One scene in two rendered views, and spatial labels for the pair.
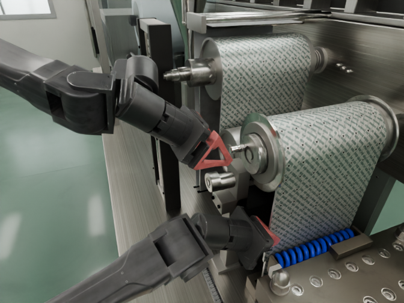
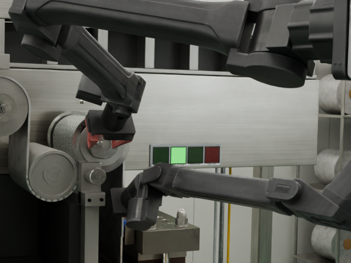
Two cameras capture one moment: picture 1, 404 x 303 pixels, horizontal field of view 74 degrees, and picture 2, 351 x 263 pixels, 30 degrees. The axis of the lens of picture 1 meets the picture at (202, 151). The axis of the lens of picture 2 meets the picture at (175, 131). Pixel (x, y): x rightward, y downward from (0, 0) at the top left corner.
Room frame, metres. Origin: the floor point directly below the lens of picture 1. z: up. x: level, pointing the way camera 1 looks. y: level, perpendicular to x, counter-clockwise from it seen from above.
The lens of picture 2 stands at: (0.34, 1.52, 1.37)
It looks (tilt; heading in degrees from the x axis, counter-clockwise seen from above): 3 degrees down; 266
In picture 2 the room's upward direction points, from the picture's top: 1 degrees clockwise
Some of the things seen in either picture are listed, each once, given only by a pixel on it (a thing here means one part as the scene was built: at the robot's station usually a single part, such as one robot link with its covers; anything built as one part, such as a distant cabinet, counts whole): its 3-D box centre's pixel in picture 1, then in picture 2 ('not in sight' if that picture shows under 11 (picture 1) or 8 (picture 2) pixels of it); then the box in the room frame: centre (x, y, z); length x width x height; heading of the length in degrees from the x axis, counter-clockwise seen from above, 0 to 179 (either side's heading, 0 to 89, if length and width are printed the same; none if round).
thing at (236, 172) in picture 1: (226, 221); (91, 226); (0.44, -0.06, 1.05); 0.06 x 0.05 x 0.31; 111
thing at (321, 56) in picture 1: (307, 61); not in sight; (0.76, -0.29, 1.33); 0.07 x 0.07 x 0.07; 21
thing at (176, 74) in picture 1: (176, 74); (4, 108); (0.62, 0.06, 1.33); 0.06 x 0.03 x 0.03; 111
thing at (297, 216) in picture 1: (317, 215); (108, 193); (0.41, -0.24, 1.10); 0.23 x 0.01 x 0.18; 111
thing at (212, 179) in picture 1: (213, 181); (96, 176); (0.42, -0.02, 1.18); 0.04 x 0.02 x 0.04; 21
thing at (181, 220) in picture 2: not in sight; (181, 217); (0.21, -0.19, 1.05); 0.04 x 0.04 x 0.04
